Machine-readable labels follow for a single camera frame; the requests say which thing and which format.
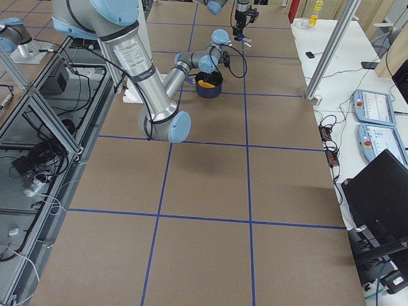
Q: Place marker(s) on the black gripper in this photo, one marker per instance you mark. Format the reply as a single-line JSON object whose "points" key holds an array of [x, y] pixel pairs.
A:
{"points": [[240, 18], [209, 77]]}

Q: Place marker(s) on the yellow corn cob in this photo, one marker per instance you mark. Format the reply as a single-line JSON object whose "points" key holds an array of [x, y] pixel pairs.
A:
{"points": [[206, 85]]}

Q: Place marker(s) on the glass pot lid blue knob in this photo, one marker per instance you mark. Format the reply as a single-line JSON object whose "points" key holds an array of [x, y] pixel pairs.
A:
{"points": [[244, 43]]}

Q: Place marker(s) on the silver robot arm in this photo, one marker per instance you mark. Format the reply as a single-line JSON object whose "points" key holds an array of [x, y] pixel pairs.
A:
{"points": [[116, 24], [215, 7]]}

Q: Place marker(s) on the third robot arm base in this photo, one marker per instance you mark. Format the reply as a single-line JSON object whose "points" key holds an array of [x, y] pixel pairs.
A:
{"points": [[18, 42]]}

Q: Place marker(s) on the black phone on table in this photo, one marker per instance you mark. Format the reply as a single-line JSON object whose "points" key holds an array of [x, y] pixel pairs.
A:
{"points": [[310, 55]]}

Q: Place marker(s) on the black power strip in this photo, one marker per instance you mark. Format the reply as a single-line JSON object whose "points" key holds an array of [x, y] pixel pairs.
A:
{"points": [[330, 146]]}

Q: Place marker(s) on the upper teach pendant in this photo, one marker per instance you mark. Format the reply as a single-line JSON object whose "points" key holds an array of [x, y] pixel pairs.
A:
{"points": [[373, 107]]}

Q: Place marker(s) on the teach pendant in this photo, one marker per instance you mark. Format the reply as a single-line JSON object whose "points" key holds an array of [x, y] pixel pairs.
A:
{"points": [[375, 138], [373, 107]]}

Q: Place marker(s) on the lower teach pendant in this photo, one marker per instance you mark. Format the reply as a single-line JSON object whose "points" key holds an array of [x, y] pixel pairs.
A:
{"points": [[375, 138]]}

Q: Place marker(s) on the black laptop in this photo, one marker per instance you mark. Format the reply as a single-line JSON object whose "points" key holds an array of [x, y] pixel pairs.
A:
{"points": [[379, 193]]}

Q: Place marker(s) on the black power adapter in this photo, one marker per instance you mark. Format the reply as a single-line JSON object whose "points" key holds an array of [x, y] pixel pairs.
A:
{"points": [[22, 165]]}

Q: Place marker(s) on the black monitor stand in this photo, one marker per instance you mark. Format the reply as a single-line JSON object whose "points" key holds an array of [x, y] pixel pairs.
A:
{"points": [[379, 256]]}

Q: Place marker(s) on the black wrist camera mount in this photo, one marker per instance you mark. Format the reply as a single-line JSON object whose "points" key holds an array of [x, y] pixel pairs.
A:
{"points": [[253, 14], [225, 59]]}

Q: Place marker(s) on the aluminium frame post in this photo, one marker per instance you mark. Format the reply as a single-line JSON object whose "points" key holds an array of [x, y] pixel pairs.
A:
{"points": [[330, 49]]}

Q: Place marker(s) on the black box under frame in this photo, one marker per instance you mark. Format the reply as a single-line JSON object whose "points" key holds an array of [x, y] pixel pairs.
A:
{"points": [[55, 84]]}

